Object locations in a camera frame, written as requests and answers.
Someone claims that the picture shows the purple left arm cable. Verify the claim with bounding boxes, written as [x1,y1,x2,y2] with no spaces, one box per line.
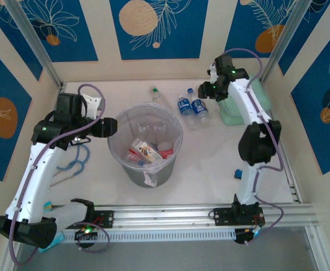
[8,84,107,266]

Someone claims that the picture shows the mint green zip pouch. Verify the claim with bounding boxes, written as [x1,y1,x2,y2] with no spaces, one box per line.
[216,74,272,126]

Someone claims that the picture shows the clear bottle blue label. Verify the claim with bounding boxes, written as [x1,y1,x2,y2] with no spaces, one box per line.
[177,95,199,132]
[186,88,212,128]

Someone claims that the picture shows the aluminium frame post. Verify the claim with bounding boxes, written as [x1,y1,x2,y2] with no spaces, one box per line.
[258,0,315,84]
[3,0,64,89]

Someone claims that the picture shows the clear bottle green neck label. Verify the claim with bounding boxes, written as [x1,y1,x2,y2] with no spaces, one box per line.
[207,98,222,121]
[149,86,173,111]

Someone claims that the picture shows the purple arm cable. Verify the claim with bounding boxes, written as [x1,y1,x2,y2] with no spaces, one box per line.
[223,47,285,246]
[8,84,107,266]

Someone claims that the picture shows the black controller board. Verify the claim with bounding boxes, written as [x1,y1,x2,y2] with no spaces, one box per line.
[234,225,263,246]
[74,224,98,249]

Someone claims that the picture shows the blue stethoscope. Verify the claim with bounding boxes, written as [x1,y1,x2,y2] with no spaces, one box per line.
[50,142,92,187]

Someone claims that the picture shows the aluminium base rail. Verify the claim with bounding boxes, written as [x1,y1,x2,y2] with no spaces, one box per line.
[51,203,315,228]

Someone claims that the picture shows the clear plastic bin liner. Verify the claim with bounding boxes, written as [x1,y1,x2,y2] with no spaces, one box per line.
[108,106,183,187]

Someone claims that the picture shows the small white printed carton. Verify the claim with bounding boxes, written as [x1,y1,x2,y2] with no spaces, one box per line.
[129,138,162,164]

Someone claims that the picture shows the white slotted cable tray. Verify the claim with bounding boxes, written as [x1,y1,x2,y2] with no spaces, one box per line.
[60,228,237,244]

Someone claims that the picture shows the teal cardboard box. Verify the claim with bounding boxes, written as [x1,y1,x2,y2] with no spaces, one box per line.
[42,200,64,250]

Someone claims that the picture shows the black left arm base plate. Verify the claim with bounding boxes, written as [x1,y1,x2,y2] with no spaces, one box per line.
[93,210,115,230]

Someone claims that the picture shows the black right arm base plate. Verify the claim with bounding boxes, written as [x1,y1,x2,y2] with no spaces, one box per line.
[212,207,265,226]

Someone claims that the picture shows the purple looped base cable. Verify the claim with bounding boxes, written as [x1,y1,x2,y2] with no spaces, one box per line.
[76,222,111,254]

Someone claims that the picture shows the grey wire mesh bin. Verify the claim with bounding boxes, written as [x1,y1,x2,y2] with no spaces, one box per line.
[107,104,184,189]

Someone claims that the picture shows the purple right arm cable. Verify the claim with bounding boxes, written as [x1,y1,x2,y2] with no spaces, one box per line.
[223,47,285,246]

